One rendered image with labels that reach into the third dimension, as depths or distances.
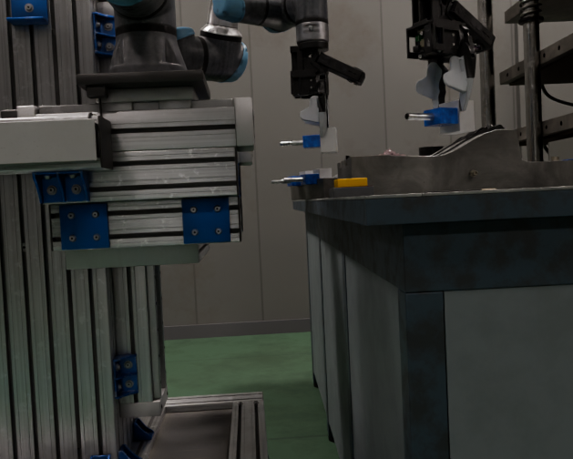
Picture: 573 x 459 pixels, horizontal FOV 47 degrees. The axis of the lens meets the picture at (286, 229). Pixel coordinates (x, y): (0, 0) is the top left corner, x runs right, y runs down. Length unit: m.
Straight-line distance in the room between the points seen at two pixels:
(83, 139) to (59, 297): 0.45
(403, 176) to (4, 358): 0.94
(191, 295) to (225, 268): 0.26
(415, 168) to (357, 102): 2.60
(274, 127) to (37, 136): 2.92
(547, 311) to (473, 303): 0.10
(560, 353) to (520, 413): 0.09
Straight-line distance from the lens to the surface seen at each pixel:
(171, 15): 1.32
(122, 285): 1.51
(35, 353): 1.52
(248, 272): 3.98
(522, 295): 0.91
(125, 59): 1.27
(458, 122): 1.18
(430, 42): 1.17
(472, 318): 0.89
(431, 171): 1.49
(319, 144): 1.50
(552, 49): 2.48
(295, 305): 4.02
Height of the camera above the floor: 0.80
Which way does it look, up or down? 2 degrees down
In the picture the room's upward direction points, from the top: 3 degrees counter-clockwise
